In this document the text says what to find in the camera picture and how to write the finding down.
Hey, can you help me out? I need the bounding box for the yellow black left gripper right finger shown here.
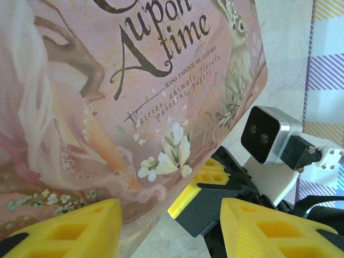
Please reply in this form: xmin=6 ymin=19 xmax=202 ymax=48
xmin=219 ymin=197 xmax=344 ymax=258

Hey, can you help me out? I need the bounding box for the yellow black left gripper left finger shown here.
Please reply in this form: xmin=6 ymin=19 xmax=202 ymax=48
xmin=0 ymin=198 xmax=123 ymax=258

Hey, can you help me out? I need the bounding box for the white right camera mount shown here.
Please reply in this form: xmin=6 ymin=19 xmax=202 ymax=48
xmin=241 ymin=134 xmax=344 ymax=206

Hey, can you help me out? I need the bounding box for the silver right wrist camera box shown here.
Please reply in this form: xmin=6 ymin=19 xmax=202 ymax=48
xmin=240 ymin=106 xmax=304 ymax=165

